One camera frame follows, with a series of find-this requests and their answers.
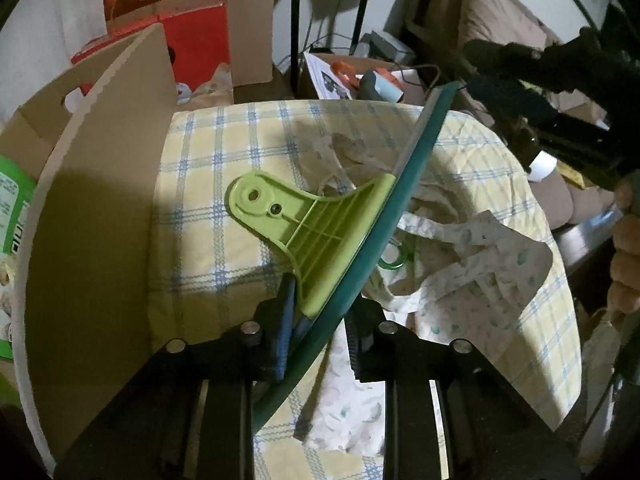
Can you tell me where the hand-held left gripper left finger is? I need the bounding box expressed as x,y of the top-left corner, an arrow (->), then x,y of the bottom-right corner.
54,275 -> 301,480

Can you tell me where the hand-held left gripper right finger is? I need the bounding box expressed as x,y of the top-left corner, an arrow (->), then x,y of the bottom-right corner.
344,304 -> 583,480

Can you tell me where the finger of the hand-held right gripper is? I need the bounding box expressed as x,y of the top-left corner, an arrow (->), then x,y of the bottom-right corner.
472,77 -> 621,190
465,37 -> 591,92

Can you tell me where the brown cardboard tray box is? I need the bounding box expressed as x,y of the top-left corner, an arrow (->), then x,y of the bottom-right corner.
0,22 -> 181,478

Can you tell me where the green lidded canister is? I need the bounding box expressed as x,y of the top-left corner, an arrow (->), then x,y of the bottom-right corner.
0,154 -> 40,361

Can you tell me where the person's right hand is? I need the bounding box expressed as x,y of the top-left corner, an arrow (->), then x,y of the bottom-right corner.
606,170 -> 640,322

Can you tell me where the large brown sofa cushion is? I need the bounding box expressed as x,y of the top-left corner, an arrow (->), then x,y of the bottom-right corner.
459,0 -> 563,48

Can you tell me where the white round device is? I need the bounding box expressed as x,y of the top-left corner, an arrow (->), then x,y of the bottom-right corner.
527,152 -> 559,182

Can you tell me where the brown sofa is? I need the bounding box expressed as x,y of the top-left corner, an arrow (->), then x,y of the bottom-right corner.
385,0 -> 640,231

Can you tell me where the open cardboard box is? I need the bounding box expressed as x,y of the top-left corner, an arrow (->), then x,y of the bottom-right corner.
300,50 -> 442,107

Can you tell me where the grey device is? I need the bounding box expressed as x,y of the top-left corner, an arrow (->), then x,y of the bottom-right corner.
357,30 -> 417,64

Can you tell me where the teal and orange tool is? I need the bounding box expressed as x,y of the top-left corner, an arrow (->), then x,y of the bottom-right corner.
359,70 -> 404,104

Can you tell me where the large white printed cloth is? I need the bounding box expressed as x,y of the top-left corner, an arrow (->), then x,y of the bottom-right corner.
300,180 -> 555,457

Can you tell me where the black speaker stand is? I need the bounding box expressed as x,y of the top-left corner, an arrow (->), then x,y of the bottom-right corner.
350,0 -> 379,58
289,0 -> 306,98

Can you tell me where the printed paper sheet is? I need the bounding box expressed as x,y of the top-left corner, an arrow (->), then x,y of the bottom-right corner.
304,52 -> 359,102

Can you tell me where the small white printed cloth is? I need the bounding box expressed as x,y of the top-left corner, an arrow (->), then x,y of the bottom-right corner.
312,132 -> 397,196

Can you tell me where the yellow checked tablecloth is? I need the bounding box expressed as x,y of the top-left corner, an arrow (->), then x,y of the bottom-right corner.
147,99 -> 583,480

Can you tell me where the clear plastic bag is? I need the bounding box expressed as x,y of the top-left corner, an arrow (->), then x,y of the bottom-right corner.
175,61 -> 235,107

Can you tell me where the large cardboard box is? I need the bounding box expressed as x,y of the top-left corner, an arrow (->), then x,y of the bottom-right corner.
207,0 -> 277,88

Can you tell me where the wide red gift bag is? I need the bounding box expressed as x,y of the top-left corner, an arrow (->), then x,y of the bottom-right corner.
70,0 -> 232,96

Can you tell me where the green plastic ring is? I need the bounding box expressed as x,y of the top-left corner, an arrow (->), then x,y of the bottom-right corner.
377,249 -> 407,272

